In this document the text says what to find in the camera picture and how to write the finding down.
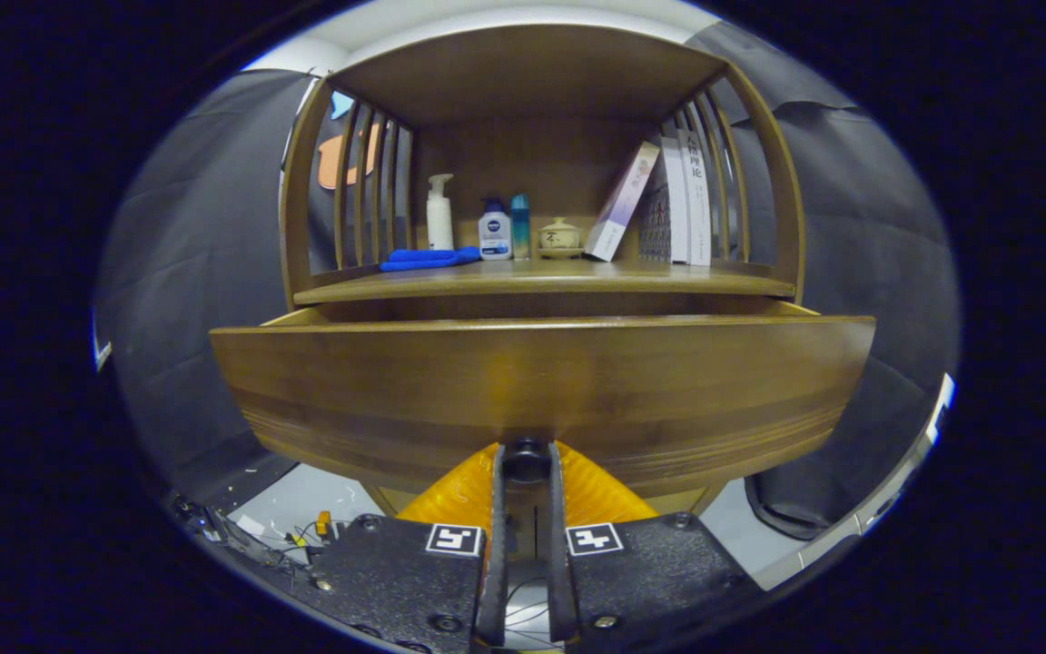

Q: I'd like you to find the white pump bottle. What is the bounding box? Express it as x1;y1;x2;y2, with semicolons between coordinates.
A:
426;173;456;251

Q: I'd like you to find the blue cloth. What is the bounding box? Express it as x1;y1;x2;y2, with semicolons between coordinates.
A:
380;246;482;273

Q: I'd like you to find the dark patterned book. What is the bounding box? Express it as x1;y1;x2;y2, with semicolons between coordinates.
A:
636;159;672;263

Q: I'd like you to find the white blue-capped lotion bottle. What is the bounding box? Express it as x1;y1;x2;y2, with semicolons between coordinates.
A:
478;197;513;262

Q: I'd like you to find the slim teal bottle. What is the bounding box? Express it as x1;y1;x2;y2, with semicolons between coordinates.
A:
510;193;531;261

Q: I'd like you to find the wooden drawer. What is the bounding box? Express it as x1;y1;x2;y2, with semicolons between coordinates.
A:
208;300;876;496

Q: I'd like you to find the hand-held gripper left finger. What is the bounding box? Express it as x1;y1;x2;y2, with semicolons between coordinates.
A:
305;441;510;654

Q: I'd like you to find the beige lidded tea cup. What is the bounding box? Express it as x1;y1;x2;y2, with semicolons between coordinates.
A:
537;216;583;260

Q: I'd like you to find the floor cable clutter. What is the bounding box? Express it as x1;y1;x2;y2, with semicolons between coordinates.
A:
169;490;351;582

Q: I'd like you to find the wooden cabinet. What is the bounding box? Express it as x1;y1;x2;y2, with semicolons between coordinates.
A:
278;23;805;519

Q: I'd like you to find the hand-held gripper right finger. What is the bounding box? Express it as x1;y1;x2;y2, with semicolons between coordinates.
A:
546;441;767;653

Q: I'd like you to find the purple and white book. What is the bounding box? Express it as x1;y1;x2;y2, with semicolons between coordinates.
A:
583;141;661;263

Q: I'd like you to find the white book black lettering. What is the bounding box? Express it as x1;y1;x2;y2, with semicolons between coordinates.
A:
677;127;713;267

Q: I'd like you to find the wooden countertop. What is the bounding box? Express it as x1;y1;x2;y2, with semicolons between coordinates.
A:
293;259;798;305

